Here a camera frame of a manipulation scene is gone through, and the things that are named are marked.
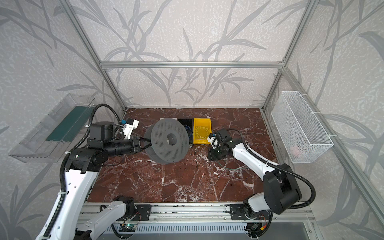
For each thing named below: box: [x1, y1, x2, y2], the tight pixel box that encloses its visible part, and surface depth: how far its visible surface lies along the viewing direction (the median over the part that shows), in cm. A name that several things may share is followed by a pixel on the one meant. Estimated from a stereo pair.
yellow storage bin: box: [193, 118, 212, 144], surface depth 106 cm
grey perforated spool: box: [144, 118, 190, 165], surface depth 65 cm
